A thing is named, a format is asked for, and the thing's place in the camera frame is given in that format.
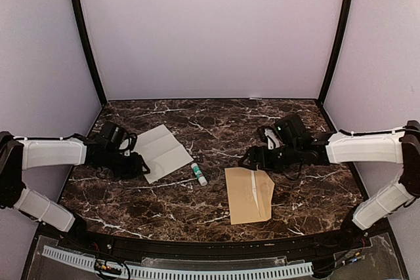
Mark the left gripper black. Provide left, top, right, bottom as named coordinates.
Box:
left=103, top=148, right=150, bottom=180

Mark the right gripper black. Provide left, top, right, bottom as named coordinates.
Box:
left=238, top=142, right=301, bottom=174

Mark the grey paper sheet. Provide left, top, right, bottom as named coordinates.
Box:
left=134, top=125, right=193, bottom=184

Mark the cream decorated letter paper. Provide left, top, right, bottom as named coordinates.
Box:
left=251, top=170, right=263, bottom=217

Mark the brown paper envelope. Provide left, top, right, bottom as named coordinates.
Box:
left=225, top=167, right=275, bottom=225

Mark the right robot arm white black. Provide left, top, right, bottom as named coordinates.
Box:
left=238, top=115, right=419, bottom=250

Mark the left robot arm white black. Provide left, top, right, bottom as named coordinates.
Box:
left=1, top=128, right=150, bottom=251

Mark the green white glue stick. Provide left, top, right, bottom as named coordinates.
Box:
left=190, top=163, right=208, bottom=186

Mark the black front table rail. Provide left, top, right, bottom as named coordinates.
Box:
left=31, top=222, right=371, bottom=260

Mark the white slotted cable duct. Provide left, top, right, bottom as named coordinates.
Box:
left=42, top=245, right=313, bottom=279

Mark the black frame post left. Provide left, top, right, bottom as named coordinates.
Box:
left=71, top=0, right=108, bottom=107

